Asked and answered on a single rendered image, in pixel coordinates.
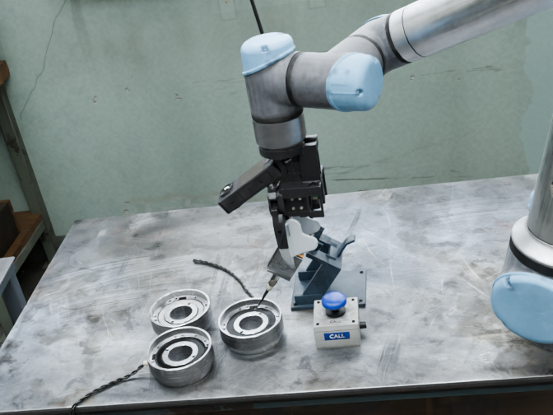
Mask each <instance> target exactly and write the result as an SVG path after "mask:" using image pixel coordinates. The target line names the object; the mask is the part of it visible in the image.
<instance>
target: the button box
mask: <svg viewBox="0 0 553 415"><path fill-rule="evenodd" d="M346 300H347V303H346V305H345V306H343V307H342V308H341V309H339V311H338V312H332V311H331V310H327V309H325V308H324V307H323V306H322V302H321V300H320V301H314V337H315V342H316V348H317V350H319V349H330V348H342V347H361V341H360V329H366V328H367V324H366V321H360V313H359V306H358V300H357V297H350V298H346Z"/></svg>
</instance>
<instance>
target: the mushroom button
mask: <svg viewBox="0 0 553 415"><path fill-rule="evenodd" d="M321 302H322V306H323V307H324V308H325V309H327V310H331V311H332V312H338V311H339V309H341V308H342V307H343V306H345V305H346V303H347V300H346V296H345V295H344V294H343V293H341V292H339V291H331V292H329V293H327V294H325V295H324V296H323V298H322V300H321Z"/></svg>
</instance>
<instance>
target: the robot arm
mask: <svg viewBox="0 0 553 415"><path fill-rule="evenodd" d="M552 7H553V0H419V1H416V2H414V3H412V4H410V5H407V6H405V7H403V8H401V9H398V10H396V11H395V12H392V13H390V14H383V15H380V16H376V17H373V18H371V19H369V20H368V21H366V22H365V23H364V24H363V25H362V26H361V27H360V28H359V29H358V30H356V31H355V32H354V33H352V34H351V35H349V36H348V37H347V38H345V39H344V40H343V41H342V42H341V43H339V44H337V45H336V46H335V47H333V48H332V49H330V50H329V51H328V52H325V53H312V52H301V51H295V46H294V44H293V39H292V38H291V37H290V36H289V35H287V34H284V33H278V32H276V33H266V34H262V35H257V36H254V37H253V38H250V39H249V40H247V41H245V42H244V43H243V45H242V47H241V50H240V53H241V59H242V65H243V72H242V74H243V77H244V80H245V85H246V89H247V94H248V98H249V107H250V111H251V115H252V121H253V130H254V134H255V139H256V143H257V144H258V149H259V153H260V155H261V156H262V157H264V158H263V159H262V160H261V161H260V162H259V163H257V164H256V165H255V166H253V167H252V168H250V169H249V170H247V171H246V172H244V173H243V174H242V175H241V176H240V177H238V178H237V179H236V180H234V181H233V182H231V183H229V184H227V185H226V186H225V187H224V188H223V189H222V190H221V191H220V197H219V200H218V205H219V206H220V207H221V208H222V209H223V210H224V211H225V212H226V213H227V214H230V213H231V212H233V211H234V210H235V209H237V208H239V207H240V206H241V205H243V204H244V203H245V202H246V201H248V200H249V199H251V198H252V197H253V196H254V195H255V194H257V193H259V192H260V191H261V190H263V189H264V188H266V187H267V188H268V190H267V201H268V207H269V212H270V214H271V216H272V224H273V229H274V233H275V237H276V242H277V245H278V249H279V250H280V252H281V256H282V258H283V259H284V261H285V262H286V263H287V264H288V266H289V267H290V268H295V262H294V256H296V255H299V254H303V253H306V252H309V251H312V250H315V249H316V248H317V247H318V241H317V239H316V238H315V237H312V236H310V234H313V233H315V232H317V231H319V229H320V224H319V222H318V221H317V220H314V219H311V218H316V217H325V216H324V210H323V205H324V204H325V203H326V202H325V199H326V198H325V195H328V192H327V186H326V180H325V174H324V168H323V165H320V160H319V154H318V134H315V135H307V131H306V126H305V120H304V109H303V108H312V109H323V110H337V111H340V112H352V111H368V110H371V109H372V108H374V107H375V106H376V104H377V103H378V98H379V97H380V96H381V93H382V89H383V76H384V75H385V74H386V73H388V72H390V71H392V70H394V69H396V68H399V67H402V66H404V65H407V64H409V63H412V62H415V61H417V60H419V59H422V58H425V57H427V56H430V55H432V54H436V53H438V52H440V51H442V50H445V49H448V48H451V47H453V46H455V45H457V44H461V43H463V42H465V41H468V40H471V39H474V38H476V37H478V36H480V35H484V34H486V33H488V32H491V31H493V30H497V29H499V28H501V27H503V26H506V25H509V24H512V23H514V22H516V21H520V20H522V19H524V18H526V17H529V16H532V15H535V14H537V13H539V12H543V11H545V10H547V9H549V8H552ZM306 135H307V136H306ZM320 208H321V210H315V209H320ZM527 208H528V209H529V213H528V216H525V217H522V218H521V219H519V220H518V221H517V222H516V223H515V224H514V225H513V229H512V231H511V236H510V239H509V245H508V248H507V252H506V256H505V260H504V265H503V267H502V270H501V273H500V275H499V276H498V277H497V278H496V279H495V281H494V282H493V286H492V291H491V294H490V303H491V307H492V310H493V311H494V313H495V315H496V317H497V318H498V319H499V320H501V321H502V323H503V325H504V326H505V327H506V328H507V329H509V330H510V331H511V332H513V333H515V334H517V335H518V336H519V337H521V338H525V339H527V340H529V341H530V342H532V343H534V344H535V345H537V346H538V347H542V348H544V349H546V350H549V351H552V352H553V115H552V119H551V126H550V129H549V133H548V136H547V140H546V145H545V149H544V152H543V156H542V159H541V166H540V170H539V173H538V176H537V182H536V186H535V189H534V190H533V191H532V193H531V194H530V198H529V204H528V205H527ZM308 217H309V218H308Z"/></svg>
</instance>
